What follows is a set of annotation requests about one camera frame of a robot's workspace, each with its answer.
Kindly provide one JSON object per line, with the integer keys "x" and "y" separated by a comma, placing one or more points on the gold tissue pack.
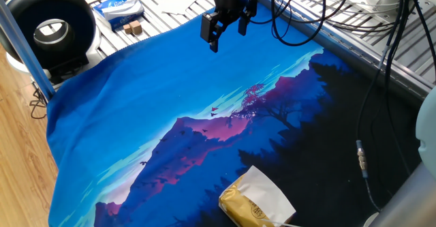
{"x": 238, "y": 210}

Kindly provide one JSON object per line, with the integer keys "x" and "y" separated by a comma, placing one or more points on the blue tissue pack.
{"x": 119, "y": 10}

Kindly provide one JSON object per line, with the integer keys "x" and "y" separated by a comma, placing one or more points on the blue mountain landscape cloth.
{"x": 136, "y": 101}

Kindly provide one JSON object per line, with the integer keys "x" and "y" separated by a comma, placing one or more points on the white paper sheet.
{"x": 178, "y": 0}

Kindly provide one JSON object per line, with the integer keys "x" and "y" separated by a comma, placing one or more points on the grey aluminium table rail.
{"x": 340, "y": 44}

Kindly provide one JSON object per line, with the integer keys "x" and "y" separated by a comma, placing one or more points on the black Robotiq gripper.
{"x": 231, "y": 2}

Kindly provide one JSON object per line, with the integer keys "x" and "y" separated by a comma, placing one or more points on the aluminium frame post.
{"x": 25, "y": 49}

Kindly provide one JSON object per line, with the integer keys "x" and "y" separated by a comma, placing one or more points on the small wooden cube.
{"x": 136, "y": 27}
{"x": 127, "y": 29}

